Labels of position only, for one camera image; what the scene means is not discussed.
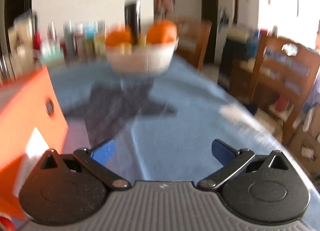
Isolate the orange cardboard box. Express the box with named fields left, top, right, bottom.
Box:
left=1, top=67, right=68, bottom=220

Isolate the blue tablecloth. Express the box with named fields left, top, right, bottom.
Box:
left=47, top=55, right=320, bottom=231

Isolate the white fruit basket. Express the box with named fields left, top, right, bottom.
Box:
left=105, top=39, right=179, bottom=75

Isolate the orange in basket left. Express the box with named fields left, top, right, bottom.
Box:
left=105, top=27, right=132, bottom=47

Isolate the orange in basket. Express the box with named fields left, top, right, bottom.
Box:
left=146, top=19, right=177, bottom=44
left=105, top=27, right=132, bottom=47

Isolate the wooden chair far right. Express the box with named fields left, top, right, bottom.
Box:
left=174, top=17, right=212, bottom=71

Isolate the orange in basket right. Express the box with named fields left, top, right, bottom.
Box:
left=146, top=19, right=177, bottom=44

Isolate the black thermos bottle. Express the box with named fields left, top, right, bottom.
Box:
left=124, top=0, right=141, bottom=45

